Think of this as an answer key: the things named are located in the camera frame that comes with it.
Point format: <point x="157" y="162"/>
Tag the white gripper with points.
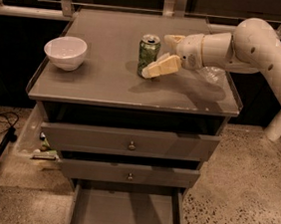
<point x="190" y="51"/>

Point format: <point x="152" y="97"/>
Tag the green soda can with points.
<point x="149" y="48"/>

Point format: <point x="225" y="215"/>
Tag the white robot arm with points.
<point x="252" y="47"/>

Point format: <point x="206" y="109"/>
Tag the grey top drawer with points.
<point x="138" y="133"/>

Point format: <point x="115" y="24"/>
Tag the grey drawer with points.
<point x="112" y="170"/>
<point x="117" y="203"/>
<point x="138" y="133"/>

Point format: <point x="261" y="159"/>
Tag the grey drawer cabinet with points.
<point x="108" y="77"/>

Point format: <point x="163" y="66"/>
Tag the grey middle drawer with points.
<point x="112" y="170"/>

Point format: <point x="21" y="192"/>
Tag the grey bottom drawer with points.
<point x="117" y="203"/>

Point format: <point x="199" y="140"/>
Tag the clear plastic water bottle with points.
<point x="213" y="75"/>

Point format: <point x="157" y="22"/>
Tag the white ceramic bowl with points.
<point x="66" y="53"/>

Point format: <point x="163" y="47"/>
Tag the clear plastic side bin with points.
<point x="31" y="141"/>

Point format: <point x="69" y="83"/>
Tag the metal railing frame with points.
<point x="151" y="5"/>

